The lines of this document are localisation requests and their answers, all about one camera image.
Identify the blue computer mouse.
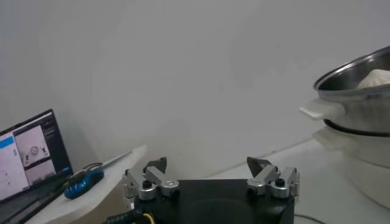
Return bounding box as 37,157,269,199
63,166,105,200

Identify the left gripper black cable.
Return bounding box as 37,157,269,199
105,211,156,224

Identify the white side table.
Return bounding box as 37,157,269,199
26,144,147,224

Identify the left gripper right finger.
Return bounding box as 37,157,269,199
246,157,301,199

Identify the white steamed baozi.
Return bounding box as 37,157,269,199
355,68,390,89

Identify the perforated steel steamer basket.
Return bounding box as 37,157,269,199
313,45,390,138

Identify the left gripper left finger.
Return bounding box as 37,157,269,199
123,156,180,201

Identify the white electric cooker base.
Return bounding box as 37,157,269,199
298,97,390,211

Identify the black laptop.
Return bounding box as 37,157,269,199
0,108,74,224

